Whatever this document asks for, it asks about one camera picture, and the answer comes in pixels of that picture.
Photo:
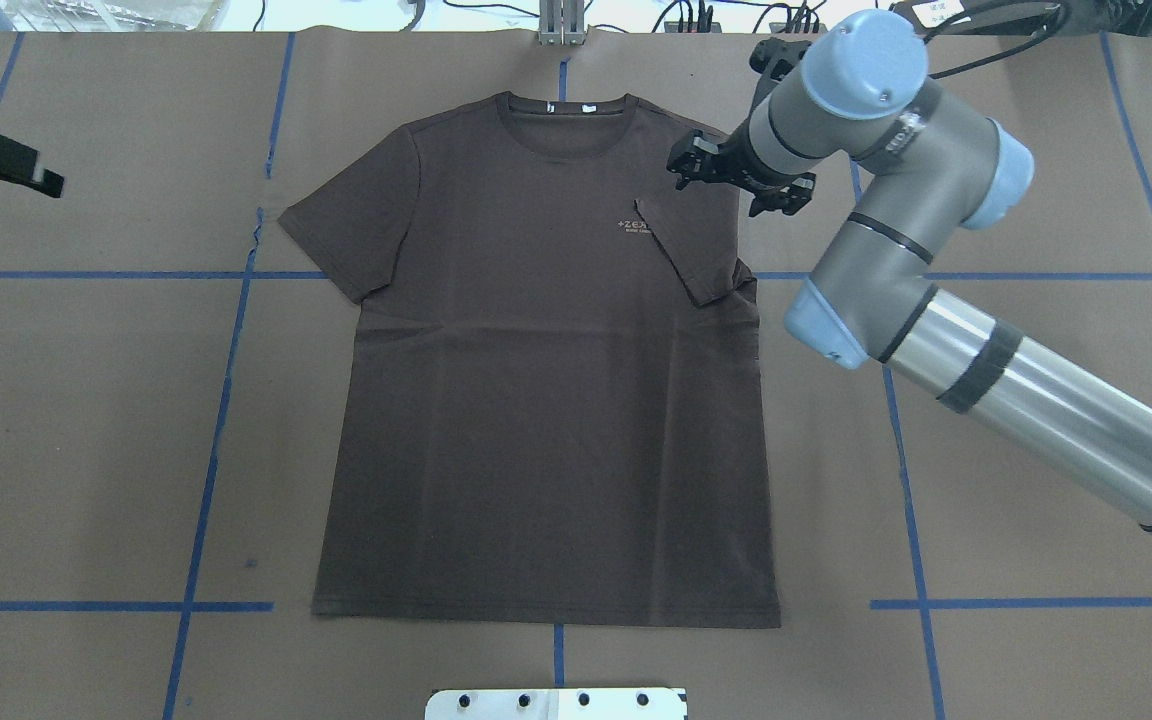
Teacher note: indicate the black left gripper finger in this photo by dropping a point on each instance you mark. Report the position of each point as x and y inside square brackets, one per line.
[49, 183]

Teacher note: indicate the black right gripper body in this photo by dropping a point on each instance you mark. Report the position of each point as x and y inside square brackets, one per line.
[739, 163]

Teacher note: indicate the dark brown t-shirt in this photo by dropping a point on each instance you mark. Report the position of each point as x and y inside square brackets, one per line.
[555, 407]

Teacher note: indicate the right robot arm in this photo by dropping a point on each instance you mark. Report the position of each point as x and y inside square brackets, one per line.
[936, 166]

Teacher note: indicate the aluminium frame post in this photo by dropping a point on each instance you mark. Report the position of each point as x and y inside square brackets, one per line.
[562, 23]

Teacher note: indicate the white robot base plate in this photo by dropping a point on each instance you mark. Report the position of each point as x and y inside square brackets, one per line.
[559, 703]

